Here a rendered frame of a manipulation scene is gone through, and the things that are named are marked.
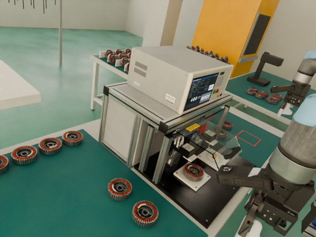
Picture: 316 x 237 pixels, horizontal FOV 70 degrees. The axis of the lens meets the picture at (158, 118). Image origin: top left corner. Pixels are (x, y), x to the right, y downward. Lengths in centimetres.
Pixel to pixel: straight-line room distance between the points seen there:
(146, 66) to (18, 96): 59
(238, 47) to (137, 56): 366
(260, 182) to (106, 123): 96
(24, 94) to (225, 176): 68
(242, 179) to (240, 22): 433
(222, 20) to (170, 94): 388
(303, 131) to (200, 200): 82
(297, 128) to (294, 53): 593
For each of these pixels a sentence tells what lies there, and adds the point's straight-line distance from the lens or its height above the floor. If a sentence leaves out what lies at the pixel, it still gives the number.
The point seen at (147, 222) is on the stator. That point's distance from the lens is 102.
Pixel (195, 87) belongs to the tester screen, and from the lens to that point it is 107.
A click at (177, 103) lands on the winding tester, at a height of 116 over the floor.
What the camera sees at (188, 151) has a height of 92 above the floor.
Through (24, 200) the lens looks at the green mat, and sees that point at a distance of 113.
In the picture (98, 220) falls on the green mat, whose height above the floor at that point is 75.
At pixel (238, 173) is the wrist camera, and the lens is 53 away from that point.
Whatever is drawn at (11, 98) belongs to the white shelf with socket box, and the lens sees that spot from 87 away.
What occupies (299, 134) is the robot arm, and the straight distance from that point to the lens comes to 44.
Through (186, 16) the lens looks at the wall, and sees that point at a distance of 753.
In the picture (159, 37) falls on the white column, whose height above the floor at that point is 74.
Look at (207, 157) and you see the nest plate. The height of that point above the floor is 78.
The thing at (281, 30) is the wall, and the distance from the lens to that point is 642.
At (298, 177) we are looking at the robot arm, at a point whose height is 137.
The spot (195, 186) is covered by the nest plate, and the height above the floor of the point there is 78.
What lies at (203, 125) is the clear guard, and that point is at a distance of 116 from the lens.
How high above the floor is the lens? 160
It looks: 29 degrees down
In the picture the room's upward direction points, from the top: 14 degrees clockwise
